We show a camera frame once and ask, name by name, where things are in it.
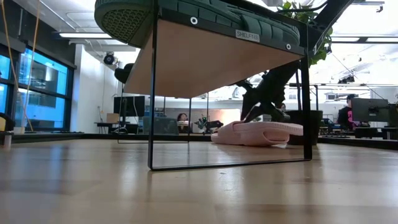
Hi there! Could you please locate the black wall-mounted camera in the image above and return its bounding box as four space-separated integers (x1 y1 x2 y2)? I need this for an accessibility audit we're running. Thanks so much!
103 52 116 66

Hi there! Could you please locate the yellow hanging cable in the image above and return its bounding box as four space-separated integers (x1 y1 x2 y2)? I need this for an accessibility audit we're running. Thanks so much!
21 0 41 128
1 0 34 131

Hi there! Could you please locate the green leafy plant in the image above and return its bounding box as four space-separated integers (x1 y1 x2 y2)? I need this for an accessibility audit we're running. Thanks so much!
276 1 333 111

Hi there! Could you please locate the long ceiling light strip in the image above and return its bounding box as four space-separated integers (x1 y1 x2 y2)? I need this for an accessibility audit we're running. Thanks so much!
331 36 398 44
58 32 113 39

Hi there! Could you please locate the black computer monitor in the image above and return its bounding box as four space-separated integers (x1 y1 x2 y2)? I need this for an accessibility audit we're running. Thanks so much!
351 98 389 123
113 95 146 118

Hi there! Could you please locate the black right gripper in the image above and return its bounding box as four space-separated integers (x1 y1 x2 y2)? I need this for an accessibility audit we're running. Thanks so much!
236 74 292 123

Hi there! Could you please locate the person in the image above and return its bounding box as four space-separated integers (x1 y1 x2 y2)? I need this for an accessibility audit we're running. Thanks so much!
176 113 190 133
337 93 358 131

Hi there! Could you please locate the black plant pot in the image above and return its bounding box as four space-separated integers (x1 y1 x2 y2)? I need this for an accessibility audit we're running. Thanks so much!
284 110 323 146

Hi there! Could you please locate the green rubber slide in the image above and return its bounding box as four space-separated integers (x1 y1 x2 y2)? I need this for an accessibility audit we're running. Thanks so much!
94 0 301 49

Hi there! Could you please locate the wooden shelf with black frame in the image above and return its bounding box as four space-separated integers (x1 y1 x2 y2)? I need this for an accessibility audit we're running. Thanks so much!
117 0 313 172

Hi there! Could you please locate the large glass window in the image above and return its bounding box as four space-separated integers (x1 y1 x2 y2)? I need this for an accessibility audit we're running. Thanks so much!
0 46 74 131

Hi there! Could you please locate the white shelf label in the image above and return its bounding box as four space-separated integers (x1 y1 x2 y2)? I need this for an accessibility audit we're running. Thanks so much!
235 29 261 43

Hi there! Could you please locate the pink rubber slide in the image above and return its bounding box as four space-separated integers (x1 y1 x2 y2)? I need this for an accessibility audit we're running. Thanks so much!
210 120 304 147

